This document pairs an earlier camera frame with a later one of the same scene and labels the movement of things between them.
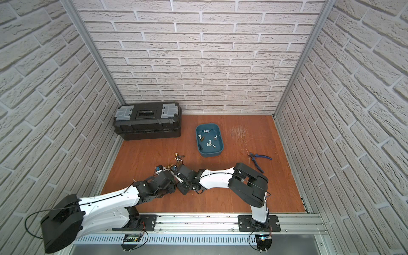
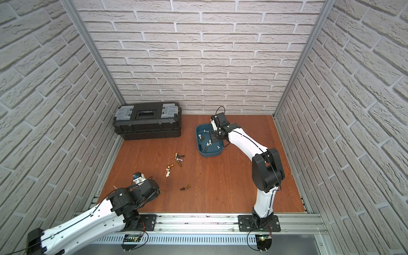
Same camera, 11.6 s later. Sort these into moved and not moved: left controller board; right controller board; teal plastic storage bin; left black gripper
Moved: left black gripper
Not moved: left controller board; teal plastic storage bin; right controller board
